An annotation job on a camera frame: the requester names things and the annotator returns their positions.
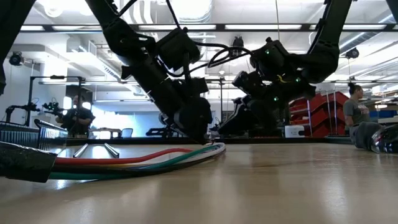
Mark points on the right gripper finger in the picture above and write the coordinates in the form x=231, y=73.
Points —
x=231, y=116
x=258, y=119

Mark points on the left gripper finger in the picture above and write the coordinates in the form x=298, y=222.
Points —
x=194, y=119

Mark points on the black duct cover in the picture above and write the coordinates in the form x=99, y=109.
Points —
x=111, y=150

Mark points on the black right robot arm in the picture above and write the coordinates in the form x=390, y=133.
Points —
x=326, y=49

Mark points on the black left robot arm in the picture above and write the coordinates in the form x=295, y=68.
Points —
x=124, y=34

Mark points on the black background robot arm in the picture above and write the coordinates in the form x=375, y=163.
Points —
x=53, y=107
x=18, y=108
x=158, y=133

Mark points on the black computer monitor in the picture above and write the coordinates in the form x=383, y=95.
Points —
x=284, y=115

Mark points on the white box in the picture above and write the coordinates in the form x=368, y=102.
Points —
x=293, y=131

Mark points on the red storage bin rack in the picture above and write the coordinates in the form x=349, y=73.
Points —
x=320, y=118

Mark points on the blue office chair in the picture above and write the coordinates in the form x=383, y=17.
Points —
x=126, y=133

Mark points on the black hanging spotlight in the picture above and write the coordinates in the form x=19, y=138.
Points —
x=237, y=42
x=15, y=58
x=353, y=53

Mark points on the black overhead light bar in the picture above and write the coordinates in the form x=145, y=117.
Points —
x=264, y=27

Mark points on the grey round pouch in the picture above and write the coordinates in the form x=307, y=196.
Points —
x=363, y=137

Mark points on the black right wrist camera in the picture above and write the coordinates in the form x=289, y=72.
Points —
x=270, y=56

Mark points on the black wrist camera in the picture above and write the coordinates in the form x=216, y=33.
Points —
x=270, y=56
x=177, y=48

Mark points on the black aluminium table frame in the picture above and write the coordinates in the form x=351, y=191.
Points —
x=295, y=140

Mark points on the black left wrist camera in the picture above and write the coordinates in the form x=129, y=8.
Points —
x=177, y=48

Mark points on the silver ventilation duct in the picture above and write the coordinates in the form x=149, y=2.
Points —
x=199, y=7

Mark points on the black gantry frame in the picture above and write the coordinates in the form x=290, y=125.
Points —
x=57, y=77

